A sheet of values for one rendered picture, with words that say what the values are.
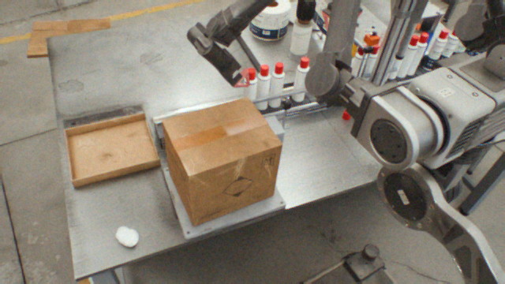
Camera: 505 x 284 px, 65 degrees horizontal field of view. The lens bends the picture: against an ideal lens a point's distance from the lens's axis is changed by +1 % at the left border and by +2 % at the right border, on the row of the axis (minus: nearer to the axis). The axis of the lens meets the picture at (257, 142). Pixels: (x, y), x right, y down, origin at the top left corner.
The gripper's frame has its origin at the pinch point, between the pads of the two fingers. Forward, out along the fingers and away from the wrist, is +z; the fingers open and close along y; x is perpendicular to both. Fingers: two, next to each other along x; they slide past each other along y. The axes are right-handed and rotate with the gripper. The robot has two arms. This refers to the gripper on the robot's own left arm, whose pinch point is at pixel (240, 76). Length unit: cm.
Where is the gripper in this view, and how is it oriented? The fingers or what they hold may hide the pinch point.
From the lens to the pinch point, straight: 132.2
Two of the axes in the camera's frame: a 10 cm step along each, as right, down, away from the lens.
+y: -5.3, -6.3, 5.6
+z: 4.9, 3.1, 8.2
